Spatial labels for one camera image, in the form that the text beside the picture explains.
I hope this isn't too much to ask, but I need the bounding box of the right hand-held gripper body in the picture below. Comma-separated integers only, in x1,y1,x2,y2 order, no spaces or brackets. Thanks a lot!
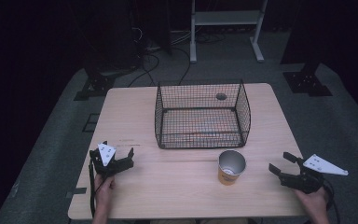
279,153,350,195

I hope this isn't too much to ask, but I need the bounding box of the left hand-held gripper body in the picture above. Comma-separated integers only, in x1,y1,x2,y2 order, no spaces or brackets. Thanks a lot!
89,142,135,180

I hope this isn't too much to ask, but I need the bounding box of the person's right hand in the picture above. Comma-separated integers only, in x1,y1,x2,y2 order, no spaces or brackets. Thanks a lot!
293,186,331,220

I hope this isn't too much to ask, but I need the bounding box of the person's left hand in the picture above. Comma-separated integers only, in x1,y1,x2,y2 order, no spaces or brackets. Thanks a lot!
93,173,117,217

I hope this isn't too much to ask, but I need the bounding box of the grey tape strip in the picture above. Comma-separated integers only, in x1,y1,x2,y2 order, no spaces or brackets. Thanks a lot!
65,187,89,199

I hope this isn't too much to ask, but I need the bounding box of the metal cup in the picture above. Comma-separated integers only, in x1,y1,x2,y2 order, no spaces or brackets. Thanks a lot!
217,149,248,187

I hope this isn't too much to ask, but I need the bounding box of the black stand base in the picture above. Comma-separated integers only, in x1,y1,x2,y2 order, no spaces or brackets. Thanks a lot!
282,62,334,98
73,66,134,102

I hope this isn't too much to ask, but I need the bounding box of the white metal stand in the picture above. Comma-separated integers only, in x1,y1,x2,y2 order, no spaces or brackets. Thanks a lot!
189,0,269,64

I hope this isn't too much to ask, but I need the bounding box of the black strap cable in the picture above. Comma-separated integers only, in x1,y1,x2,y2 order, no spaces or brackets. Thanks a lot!
88,157,98,217

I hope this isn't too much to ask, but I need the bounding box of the black wire mesh basket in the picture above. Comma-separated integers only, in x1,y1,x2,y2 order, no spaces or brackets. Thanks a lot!
154,78,253,150

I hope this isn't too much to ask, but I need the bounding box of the black floor cable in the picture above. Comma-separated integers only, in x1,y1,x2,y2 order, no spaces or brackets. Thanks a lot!
127,46,192,88

